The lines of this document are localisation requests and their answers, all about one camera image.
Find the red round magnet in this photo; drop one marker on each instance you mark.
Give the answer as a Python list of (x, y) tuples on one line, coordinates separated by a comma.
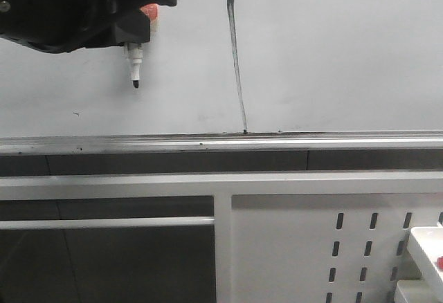
[(151, 11)]

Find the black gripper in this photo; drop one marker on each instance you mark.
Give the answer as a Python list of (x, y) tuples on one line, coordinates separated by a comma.
[(62, 26)]

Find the white plastic bin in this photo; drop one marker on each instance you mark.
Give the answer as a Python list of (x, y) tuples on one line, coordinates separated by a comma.
[(412, 291), (425, 247)]

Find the white whiteboard marker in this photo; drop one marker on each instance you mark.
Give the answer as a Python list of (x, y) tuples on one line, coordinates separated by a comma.
[(134, 55)]

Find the aluminium whiteboard tray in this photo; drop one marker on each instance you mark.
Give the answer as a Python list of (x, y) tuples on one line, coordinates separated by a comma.
[(58, 145)]

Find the small red object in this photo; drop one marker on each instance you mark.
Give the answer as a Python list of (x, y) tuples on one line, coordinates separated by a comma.
[(439, 263)]

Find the lower white plastic bin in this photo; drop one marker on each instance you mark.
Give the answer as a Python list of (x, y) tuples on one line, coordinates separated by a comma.
[(412, 291)]

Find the white metal frame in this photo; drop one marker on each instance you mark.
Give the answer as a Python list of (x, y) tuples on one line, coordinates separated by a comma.
[(154, 238)]

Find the white whiteboard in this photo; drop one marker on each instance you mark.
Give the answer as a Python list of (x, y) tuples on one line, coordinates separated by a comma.
[(225, 66)]

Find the white perforated pegboard panel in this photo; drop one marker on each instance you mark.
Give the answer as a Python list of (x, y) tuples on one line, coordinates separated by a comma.
[(326, 247)]

